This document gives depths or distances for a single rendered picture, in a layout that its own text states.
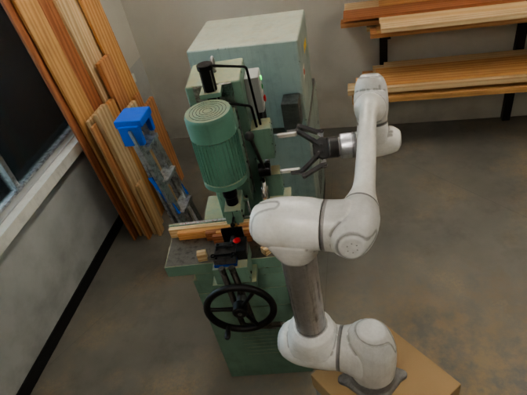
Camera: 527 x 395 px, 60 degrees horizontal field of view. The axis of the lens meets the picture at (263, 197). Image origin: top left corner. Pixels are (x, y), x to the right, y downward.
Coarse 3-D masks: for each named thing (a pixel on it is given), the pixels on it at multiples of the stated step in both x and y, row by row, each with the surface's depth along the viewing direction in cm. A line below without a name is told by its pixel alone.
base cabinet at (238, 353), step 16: (272, 288) 197; (224, 304) 205; (256, 304) 204; (288, 304) 203; (224, 320) 212; (256, 320) 211; (288, 320) 211; (240, 336) 220; (256, 336) 220; (272, 336) 219; (224, 352) 230; (240, 352) 229; (256, 352) 229; (272, 352) 228; (240, 368) 239; (256, 368) 239; (272, 368) 239; (288, 368) 239; (304, 368) 238
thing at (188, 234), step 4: (240, 224) 197; (204, 228) 199; (208, 228) 198; (212, 228) 198; (216, 228) 197; (220, 228) 197; (180, 232) 199; (184, 232) 199; (188, 232) 198; (192, 232) 198; (196, 232) 198; (200, 232) 198; (204, 232) 198; (180, 236) 200; (184, 236) 199; (188, 236) 199; (192, 236) 199; (196, 236) 199; (200, 236) 199; (204, 236) 199; (180, 240) 201
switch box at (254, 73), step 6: (252, 72) 186; (258, 72) 185; (246, 78) 182; (252, 78) 182; (258, 78) 182; (246, 84) 183; (252, 84) 183; (258, 84) 183; (246, 90) 185; (258, 90) 185; (252, 96) 187; (258, 96) 187; (252, 102) 188; (258, 102) 188; (258, 108) 190; (264, 108) 192
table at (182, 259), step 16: (176, 240) 202; (192, 240) 200; (176, 256) 194; (192, 256) 192; (208, 256) 191; (256, 256) 186; (272, 256) 185; (176, 272) 191; (192, 272) 191; (208, 272) 191; (256, 272) 184
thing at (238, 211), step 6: (240, 192) 193; (240, 198) 190; (240, 204) 187; (228, 210) 185; (234, 210) 184; (240, 210) 184; (228, 216) 186; (234, 216) 186; (240, 216) 186; (228, 222) 188; (234, 222) 188; (240, 222) 188
